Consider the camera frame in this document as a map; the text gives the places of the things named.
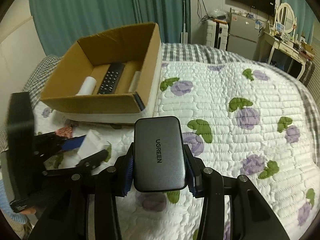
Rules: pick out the white cylinder in box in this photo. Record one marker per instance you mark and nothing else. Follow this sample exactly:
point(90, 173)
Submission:
point(87, 86)

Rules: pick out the brown cardboard box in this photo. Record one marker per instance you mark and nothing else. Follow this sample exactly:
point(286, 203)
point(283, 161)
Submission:
point(138, 46)

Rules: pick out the red patterned small box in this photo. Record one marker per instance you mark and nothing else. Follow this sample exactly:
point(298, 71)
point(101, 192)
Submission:
point(66, 131)

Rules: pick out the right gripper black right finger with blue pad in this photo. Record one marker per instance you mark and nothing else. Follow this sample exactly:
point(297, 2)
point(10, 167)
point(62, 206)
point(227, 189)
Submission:
point(251, 215)

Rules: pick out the white suitcase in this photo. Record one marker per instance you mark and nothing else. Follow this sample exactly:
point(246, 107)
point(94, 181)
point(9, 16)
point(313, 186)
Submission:
point(216, 34)

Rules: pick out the grey UGREEN power adapter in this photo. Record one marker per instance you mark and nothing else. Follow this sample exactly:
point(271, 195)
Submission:
point(159, 164)

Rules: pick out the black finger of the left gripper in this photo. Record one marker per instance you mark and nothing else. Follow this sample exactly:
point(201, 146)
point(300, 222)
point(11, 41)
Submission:
point(82, 169)

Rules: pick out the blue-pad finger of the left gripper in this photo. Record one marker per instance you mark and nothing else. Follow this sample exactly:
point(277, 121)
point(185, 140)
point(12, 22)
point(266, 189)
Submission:
point(51, 143)

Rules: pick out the teal curtain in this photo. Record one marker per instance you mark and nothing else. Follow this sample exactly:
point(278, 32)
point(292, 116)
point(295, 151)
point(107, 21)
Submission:
point(59, 23)

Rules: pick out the white dressing table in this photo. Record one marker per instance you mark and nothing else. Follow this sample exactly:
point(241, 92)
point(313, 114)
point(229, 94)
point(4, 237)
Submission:
point(276, 44)

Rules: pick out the silver mini fridge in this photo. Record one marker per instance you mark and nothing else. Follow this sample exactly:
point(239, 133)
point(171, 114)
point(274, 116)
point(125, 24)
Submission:
point(243, 36)

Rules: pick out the oval white vanity mirror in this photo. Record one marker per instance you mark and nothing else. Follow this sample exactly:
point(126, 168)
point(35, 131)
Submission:
point(285, 15)

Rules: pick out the white small box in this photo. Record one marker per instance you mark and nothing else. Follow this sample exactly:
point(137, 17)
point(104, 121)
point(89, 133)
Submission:
point(93, 142)

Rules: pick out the black remote control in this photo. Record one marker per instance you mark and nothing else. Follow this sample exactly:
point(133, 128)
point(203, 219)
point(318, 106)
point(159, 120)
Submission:
point(111, 79)

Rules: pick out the grey checkered bedsheet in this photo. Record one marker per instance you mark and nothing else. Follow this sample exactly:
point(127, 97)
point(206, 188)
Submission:
point(194, 53)

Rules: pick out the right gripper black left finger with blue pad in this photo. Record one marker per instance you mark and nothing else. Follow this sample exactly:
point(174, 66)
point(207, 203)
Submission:
point(82, 205)

